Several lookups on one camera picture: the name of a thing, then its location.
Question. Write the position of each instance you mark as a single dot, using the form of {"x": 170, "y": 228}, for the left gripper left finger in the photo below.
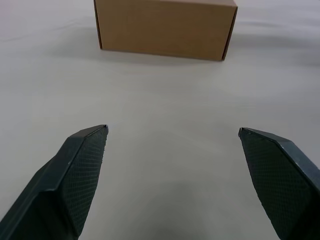
{"x": 62, "y": 190}

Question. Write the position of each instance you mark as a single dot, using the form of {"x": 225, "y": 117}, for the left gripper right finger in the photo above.
{"x": 280, "y": 180}

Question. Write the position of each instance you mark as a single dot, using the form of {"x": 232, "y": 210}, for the brown cardboard box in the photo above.
{"x": 165, "y": 27}

